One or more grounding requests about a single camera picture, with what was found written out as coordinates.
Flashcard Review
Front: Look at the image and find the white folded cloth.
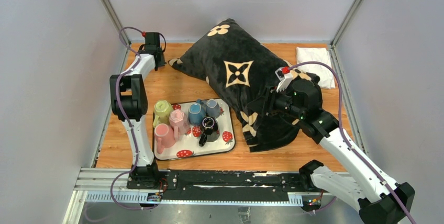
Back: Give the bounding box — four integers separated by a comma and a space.
296, 47, 336, 89

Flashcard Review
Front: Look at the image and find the pink octagonal mug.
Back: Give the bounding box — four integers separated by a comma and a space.
169, 109, 191, 141

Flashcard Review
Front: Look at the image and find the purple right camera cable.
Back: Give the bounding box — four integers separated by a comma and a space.
281, 61, 417, 224

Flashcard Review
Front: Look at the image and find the purple camera cable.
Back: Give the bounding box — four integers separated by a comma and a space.
281, 61, 417, 224
109, 26, 167, 211

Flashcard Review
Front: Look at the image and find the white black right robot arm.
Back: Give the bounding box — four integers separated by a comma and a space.
248, 79, 415, 223

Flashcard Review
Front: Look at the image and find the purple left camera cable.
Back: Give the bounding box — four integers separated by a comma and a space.
109, 26, 167, 211

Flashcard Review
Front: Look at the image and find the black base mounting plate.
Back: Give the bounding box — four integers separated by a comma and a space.
126, 167, 325, 211

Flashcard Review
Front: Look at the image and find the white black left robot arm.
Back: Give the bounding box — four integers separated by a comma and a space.
109, 31, 168, 192

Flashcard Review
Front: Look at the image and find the black mug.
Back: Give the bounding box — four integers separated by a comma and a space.
198, 116, 220, 147

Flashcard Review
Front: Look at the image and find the grey blue dotted mug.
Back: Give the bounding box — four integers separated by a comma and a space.
205, 99, 220, 118

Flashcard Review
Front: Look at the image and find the black floral plush blanket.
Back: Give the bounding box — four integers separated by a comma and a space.
168, 18, 300, 152

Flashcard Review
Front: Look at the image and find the white strawberry tray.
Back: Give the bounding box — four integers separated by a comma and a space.
152, 98, 236, 161

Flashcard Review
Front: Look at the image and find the green octagonal mug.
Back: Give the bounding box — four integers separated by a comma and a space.
152, 100, 174, 128

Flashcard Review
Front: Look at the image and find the pink round mug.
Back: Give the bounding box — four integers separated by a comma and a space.
154, 123, 176, 154

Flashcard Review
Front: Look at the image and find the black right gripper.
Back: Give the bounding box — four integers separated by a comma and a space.
247, 84, 305, 120

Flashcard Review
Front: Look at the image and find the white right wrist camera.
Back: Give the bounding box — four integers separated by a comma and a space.
275, 66, 293, 92

